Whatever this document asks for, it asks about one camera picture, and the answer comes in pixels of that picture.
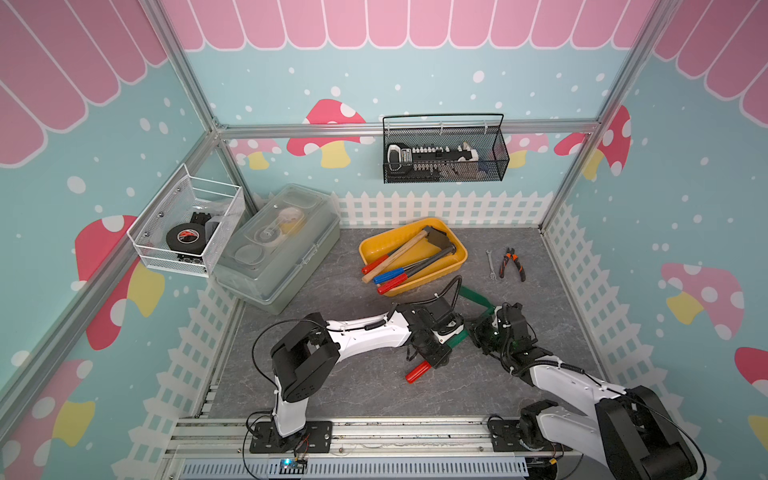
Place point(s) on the green handled small hoe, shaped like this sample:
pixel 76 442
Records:
pixel 470 295

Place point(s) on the small steel wrench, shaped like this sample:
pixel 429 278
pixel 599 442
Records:
pixel 492 270

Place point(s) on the clear acrylic wall bin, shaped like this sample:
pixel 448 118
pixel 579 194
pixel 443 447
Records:
pixel 218 206

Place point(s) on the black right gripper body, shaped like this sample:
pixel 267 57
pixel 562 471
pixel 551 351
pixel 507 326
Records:
pixel 487 338

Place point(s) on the wooden handled small hoe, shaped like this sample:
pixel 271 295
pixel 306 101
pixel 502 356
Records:
pixel 370 271

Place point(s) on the translucent green storage box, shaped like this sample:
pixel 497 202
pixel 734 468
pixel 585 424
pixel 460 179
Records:
pixel 270 258

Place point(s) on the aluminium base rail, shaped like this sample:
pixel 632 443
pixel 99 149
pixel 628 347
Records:
pixel 361 448

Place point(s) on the orange black pliers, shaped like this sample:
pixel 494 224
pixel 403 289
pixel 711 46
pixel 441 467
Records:
pixel 510 256

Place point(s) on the black tape roll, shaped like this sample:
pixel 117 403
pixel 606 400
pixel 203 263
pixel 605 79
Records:
pixel 187 238

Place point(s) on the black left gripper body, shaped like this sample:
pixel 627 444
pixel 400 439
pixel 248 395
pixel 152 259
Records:
pixel 432 350

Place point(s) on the yellow plastic tray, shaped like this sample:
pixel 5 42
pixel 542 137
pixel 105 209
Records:
pixel 374 247

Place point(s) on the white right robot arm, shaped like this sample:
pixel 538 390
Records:
pixel 628 430

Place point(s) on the white socket set holder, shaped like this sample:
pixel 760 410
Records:
pixel 404 160

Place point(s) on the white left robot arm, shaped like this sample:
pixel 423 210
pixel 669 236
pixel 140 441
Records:
pixel 304 358

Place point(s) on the black wire mesh basket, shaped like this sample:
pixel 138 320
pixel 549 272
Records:
pixel 482 131

